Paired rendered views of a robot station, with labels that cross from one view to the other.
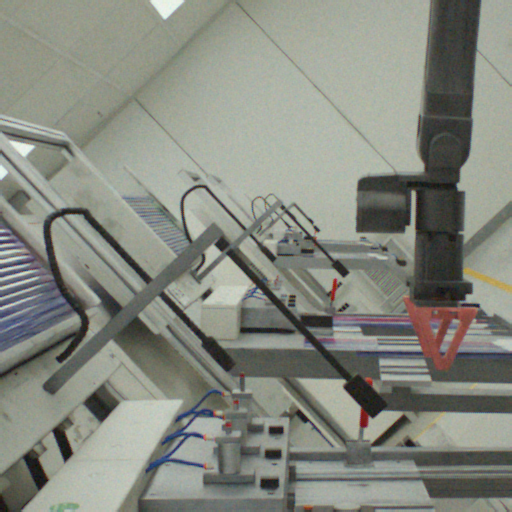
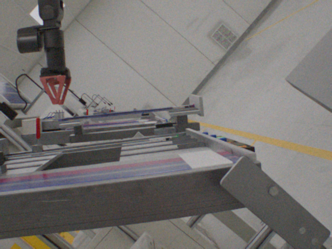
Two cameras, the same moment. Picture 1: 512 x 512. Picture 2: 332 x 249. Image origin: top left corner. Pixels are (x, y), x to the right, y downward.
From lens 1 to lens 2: 0.41 m
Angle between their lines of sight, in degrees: 7
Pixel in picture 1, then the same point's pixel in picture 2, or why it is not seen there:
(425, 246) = (46, 54)
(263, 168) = (92, 85)
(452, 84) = not seen: outside the picture
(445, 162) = (47, 16)
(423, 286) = (43, 69)
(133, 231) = not seen: outside the picture
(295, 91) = (102, 52)
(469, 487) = (87, 160)
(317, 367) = (65, 138)
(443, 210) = (52, 38)
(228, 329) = (33, 129)
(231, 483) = not seen: outside the picture
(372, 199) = (23, 37)
